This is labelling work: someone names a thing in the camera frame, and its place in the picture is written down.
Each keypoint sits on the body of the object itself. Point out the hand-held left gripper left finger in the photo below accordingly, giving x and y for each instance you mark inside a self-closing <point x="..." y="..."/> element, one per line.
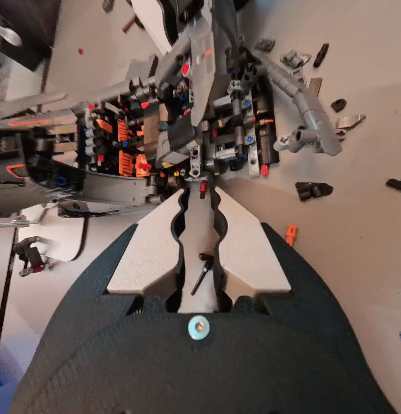
<point x="145" y="258"/>

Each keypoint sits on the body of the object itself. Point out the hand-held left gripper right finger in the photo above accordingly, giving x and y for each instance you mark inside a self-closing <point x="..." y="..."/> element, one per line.
<point x="252" y="258"/>

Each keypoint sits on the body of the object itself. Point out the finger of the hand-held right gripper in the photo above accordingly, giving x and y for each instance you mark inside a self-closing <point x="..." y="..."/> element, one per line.
<point x="148" y="16"/>

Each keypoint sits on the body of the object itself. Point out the grey lego car model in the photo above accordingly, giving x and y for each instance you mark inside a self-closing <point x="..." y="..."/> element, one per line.
<point x="113" y="190"/>

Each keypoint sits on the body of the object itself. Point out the grey lego panel strip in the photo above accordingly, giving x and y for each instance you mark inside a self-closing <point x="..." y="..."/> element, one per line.
<point x="317" y="116"/>

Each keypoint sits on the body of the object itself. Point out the brown lego axle pin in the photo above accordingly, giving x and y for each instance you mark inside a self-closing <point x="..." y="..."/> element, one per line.
<point x="129" y="23"/>

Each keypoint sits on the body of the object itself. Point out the grey lego liftarm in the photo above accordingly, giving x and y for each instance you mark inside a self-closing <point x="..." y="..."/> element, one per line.
<point x="107" y="5"/>

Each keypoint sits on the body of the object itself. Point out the orange lego pin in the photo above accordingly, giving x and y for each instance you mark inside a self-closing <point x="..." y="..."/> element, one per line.
<point x="291" y="234"/>

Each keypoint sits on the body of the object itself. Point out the thin black lego rod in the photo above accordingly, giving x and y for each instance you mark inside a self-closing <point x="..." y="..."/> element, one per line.
<point x="202" y="273"/>

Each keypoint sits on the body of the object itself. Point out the black lego slope piece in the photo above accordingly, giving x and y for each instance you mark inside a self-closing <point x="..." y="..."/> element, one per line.
<point x="313" y="190"/>

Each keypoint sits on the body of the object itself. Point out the black lego sub-assembly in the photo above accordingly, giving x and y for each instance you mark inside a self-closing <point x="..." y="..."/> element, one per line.
<point x="30" y="255"/>

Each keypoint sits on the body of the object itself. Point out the grey studded lego plate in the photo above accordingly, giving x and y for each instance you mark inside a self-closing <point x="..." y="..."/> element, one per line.
<point x="265" y="44"/>

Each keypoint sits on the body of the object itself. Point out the grey lego connector assembly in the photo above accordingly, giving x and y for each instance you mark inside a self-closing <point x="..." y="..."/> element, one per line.
<point x="294" y="58"/>

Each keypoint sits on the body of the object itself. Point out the grey lego cross-hole piece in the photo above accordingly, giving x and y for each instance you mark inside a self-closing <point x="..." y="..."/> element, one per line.
<point x="341" y="133"/>

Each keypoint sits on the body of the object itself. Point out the grey lego slope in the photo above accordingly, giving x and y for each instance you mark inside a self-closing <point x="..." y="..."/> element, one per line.
<point x="349" y="121"/>

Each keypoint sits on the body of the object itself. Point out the small black lego piece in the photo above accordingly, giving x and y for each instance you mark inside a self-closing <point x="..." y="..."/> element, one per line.
<point x="338" y="105"/>

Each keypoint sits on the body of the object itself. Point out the black lego pin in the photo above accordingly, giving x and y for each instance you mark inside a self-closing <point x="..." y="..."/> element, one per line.
<point x="320" y="55"/>

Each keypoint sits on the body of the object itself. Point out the black lego tile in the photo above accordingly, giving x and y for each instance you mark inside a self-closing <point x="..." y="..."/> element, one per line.
<point x="314" y="85"/>

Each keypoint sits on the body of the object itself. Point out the white rounded mat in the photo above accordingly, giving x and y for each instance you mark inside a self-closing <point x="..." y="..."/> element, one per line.
<point x="67" y="236"/>

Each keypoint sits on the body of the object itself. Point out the thin metal bracket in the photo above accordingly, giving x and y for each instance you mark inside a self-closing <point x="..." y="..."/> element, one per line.
<point x="16" y="221"/>

